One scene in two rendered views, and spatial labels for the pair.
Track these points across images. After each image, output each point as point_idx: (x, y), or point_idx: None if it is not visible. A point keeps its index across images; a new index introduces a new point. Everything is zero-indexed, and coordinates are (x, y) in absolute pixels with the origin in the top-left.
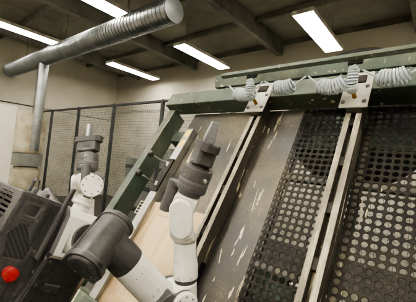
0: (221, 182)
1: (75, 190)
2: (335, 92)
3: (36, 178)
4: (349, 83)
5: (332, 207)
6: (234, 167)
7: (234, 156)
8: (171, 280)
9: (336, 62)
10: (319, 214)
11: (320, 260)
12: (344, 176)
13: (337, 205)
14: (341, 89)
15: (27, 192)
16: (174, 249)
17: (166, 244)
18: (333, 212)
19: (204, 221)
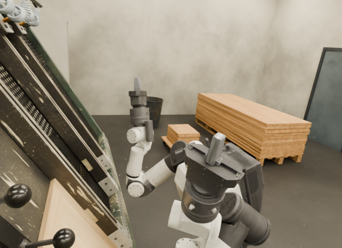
0: (45, 140)
1: (205, 138)
2: (21, 22)
3: (243, 168)
4: (28, 17)
5: (60, 110)
6: (30, 118)
7: (18, 106)
8: (139, 178)
9: None
10: (63, 117)
11: (79, 135)
12: (46, 90)
13: (59, 107)
14: (11, 16)
15: (229, 143)
16: (142, 159)
17: (81, 240)
18: (62, 112)
19: (76, 176)
